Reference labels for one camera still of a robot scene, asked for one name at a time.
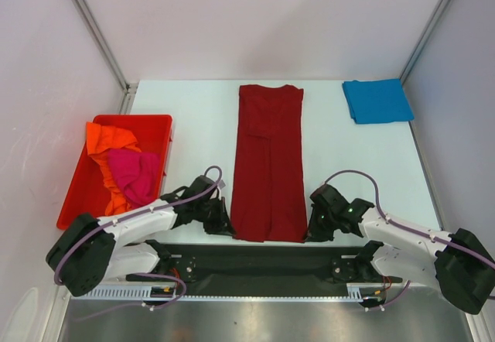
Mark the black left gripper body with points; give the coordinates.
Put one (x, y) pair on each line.
(211, 214)

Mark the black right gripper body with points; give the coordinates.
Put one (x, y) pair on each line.
(319, 227)

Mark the dark red t shirt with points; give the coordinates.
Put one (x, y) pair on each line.
(268, 200)

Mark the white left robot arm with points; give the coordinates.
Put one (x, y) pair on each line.
(92, 250)

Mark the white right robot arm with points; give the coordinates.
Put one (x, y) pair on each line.
(455, 264)

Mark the pink t shirt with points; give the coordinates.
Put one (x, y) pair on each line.
(135, 174)

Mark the folded blue t shirt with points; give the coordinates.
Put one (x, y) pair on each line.
(377, 101)

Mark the red plastic bin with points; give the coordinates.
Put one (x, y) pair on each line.
(93, 189)

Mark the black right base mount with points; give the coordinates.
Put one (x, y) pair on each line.
(350, 269)

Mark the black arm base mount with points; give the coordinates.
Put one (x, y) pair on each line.
(173, 265)

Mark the white slotted cable duct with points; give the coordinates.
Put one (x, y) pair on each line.
(156, 292)

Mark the left aluminium corner post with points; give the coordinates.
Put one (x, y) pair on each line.
(101, 43)

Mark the aluminium corner post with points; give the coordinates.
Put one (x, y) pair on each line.
(101, 43)
(426, 34)

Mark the right aluminium corner post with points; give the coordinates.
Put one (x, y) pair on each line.
(426, 34)

